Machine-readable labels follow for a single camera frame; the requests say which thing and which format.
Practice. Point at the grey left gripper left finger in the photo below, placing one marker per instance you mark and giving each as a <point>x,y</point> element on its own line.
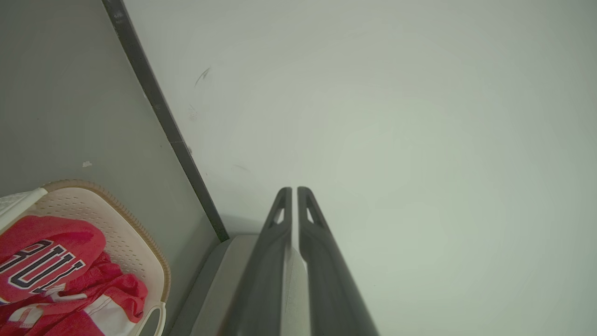
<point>261,280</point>

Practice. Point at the black wall baseboard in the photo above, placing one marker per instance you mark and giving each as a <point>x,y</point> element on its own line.
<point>163,116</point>

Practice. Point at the red garment with white trim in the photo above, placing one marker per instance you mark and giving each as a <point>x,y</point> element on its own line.
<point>116,289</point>

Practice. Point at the cream perforated laundry basket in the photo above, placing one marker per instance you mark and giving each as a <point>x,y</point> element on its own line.
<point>126,233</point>

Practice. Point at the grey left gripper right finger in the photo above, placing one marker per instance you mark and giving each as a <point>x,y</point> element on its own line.
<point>326,289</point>

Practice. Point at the red jersey with letter print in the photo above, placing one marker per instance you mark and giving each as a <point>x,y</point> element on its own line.
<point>51,242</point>

